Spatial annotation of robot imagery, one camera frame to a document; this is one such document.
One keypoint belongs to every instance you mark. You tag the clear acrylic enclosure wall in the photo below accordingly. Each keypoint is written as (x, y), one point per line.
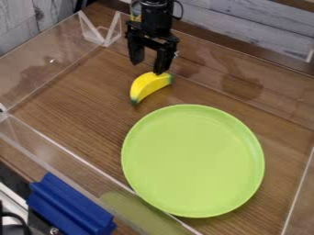
(29, 150)

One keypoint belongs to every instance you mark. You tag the green round plate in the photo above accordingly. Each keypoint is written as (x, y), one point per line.
(193, 161)

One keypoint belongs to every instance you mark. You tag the yellow labelled tin can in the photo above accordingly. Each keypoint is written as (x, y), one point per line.
(136, 14)

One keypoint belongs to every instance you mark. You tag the blue plastic clamp block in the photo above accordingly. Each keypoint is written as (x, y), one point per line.
(75, 214)

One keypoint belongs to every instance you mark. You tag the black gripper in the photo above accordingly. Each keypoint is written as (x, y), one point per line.
(153, 33)

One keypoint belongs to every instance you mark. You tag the clear acrylic corner bracket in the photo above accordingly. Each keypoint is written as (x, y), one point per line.
(101, 35)

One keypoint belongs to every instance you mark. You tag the yellow toy banana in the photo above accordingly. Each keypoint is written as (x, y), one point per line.
(146, 84)

